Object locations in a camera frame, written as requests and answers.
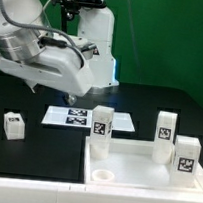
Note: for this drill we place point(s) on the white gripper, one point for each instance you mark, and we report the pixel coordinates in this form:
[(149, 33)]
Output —
[(62, 68)]

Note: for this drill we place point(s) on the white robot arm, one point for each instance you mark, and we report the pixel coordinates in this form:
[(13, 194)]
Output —
[(62, 44)]

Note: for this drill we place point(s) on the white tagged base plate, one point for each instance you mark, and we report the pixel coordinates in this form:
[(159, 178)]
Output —
[(76, 117)]

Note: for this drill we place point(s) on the white square tabletop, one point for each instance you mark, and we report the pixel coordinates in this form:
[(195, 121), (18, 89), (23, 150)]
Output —
[(129, 164)]

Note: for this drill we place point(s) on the white front fence bar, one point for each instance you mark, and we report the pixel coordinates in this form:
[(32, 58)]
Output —
[(30, 191)]

